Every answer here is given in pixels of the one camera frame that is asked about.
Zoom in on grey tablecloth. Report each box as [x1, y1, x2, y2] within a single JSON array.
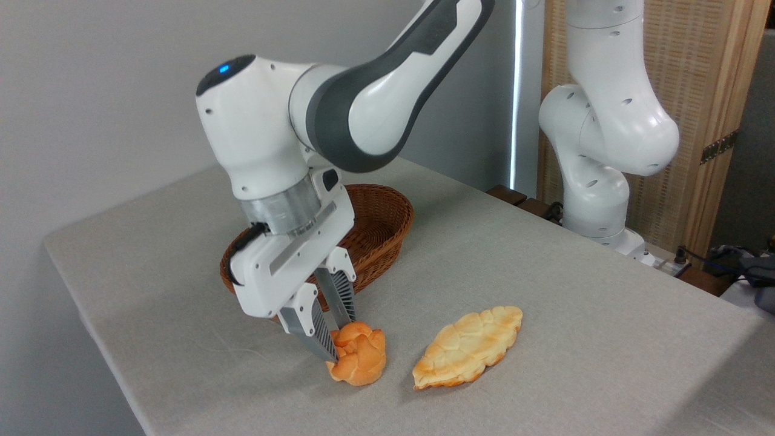
[[44, 156, 775, 436]]

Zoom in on dark brown wooden block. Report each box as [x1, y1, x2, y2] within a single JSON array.
[[518, 197, 562, 226], [487, 185, 528, 206]]

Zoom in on metal screen hinge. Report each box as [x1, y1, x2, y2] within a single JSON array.
[[701, 130, 739, 165]]

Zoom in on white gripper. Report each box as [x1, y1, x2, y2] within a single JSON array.
[[230, 168, 358, 364]]

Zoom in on dark grey bag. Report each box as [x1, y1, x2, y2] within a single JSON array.
[[705, 244, 775, 314]]

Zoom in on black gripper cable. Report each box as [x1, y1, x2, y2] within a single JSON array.
[[228, 222, 270, 286]]

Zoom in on flat leaf-shaped golden bread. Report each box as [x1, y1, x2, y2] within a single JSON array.
[[412, 306, 523, 390]]

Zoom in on white power strip with plug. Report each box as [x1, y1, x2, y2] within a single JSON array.
[[655, 245, 692, 277]]

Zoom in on round orange bread roll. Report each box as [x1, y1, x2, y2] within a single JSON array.
[[327, 322, 387, 386]]

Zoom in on brown wicker oval basket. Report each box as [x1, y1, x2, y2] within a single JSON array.
[[220, 184, 415, 303]]

